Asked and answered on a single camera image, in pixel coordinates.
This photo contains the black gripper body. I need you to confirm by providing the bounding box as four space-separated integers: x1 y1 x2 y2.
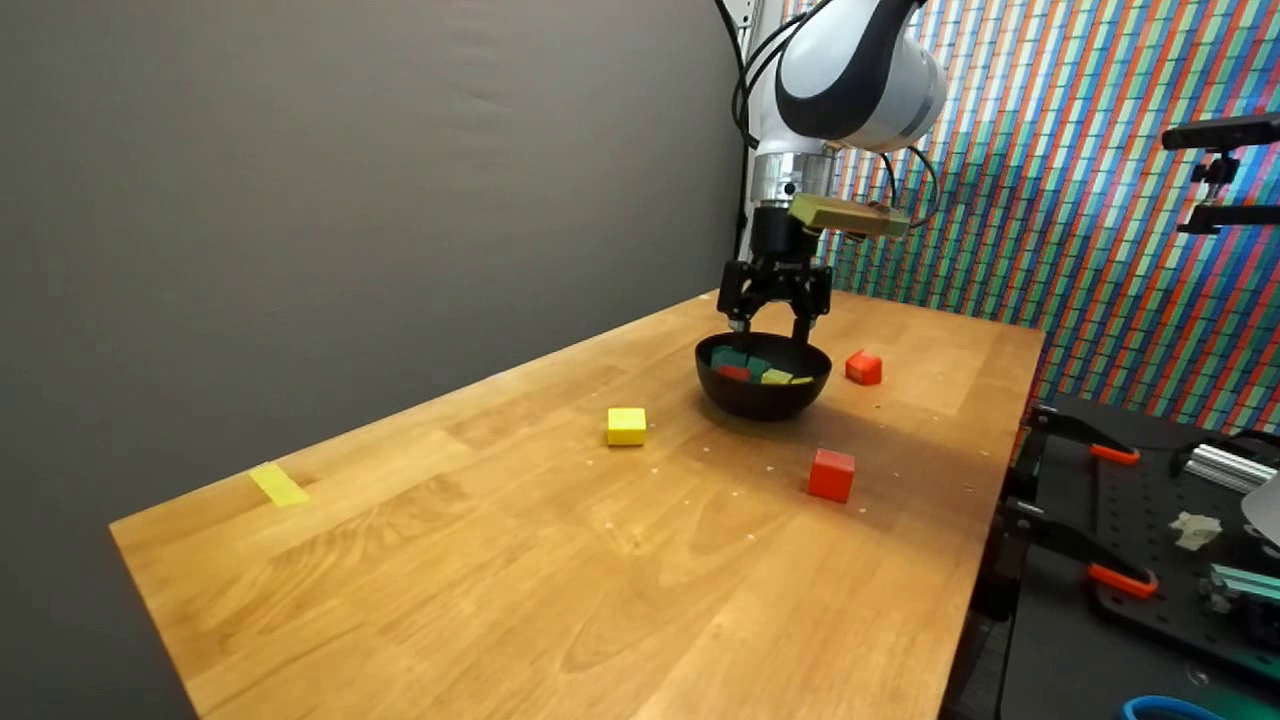
723 204 835 304

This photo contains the black bowl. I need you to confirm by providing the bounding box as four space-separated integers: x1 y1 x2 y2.
693 333 835 424

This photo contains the black pegboard bench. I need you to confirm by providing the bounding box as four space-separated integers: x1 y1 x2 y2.
985 393 1280 720

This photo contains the grey fabric backdrop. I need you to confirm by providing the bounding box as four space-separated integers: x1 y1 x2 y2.
0 0 751 720

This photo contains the silver aluminium bar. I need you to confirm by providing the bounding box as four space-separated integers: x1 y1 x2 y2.
1178 442 1280 497

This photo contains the small pale crumpled wad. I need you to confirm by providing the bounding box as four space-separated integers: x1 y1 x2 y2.
1167 508 1228 553

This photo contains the yellow tape strip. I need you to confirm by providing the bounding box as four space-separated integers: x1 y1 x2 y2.
245 459 315 513

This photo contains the grey round plate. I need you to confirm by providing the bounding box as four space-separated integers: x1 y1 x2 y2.
1234 480 1280 553

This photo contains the teal metal bar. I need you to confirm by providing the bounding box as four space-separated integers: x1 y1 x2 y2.
1195 555 1280 621

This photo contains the tan wrist camera box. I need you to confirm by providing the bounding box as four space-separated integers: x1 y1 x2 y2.
787 192 925 246

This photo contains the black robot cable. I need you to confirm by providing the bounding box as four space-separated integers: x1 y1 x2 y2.
723 0 809 154

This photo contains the black clamp orange handle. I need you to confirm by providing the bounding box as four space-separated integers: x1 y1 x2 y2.
999 497 1159 605
1025 402 1149 471

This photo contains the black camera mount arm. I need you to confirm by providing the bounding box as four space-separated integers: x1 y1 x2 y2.
1156 111 1280 240

